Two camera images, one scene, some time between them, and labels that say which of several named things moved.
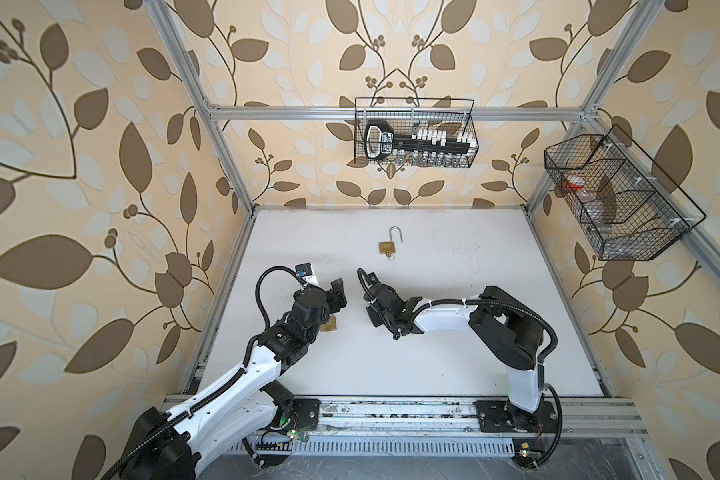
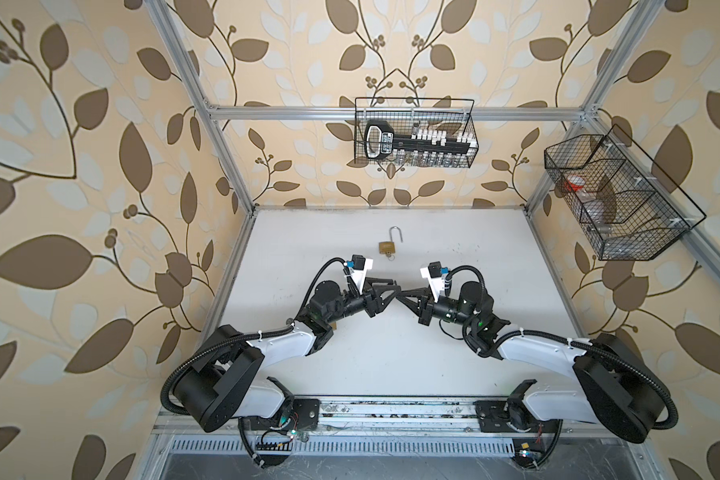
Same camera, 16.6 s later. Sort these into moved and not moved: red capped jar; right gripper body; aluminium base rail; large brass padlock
Moved: right gripper body
Not moved: large brass padlock; aluminium base rail; red capped jar
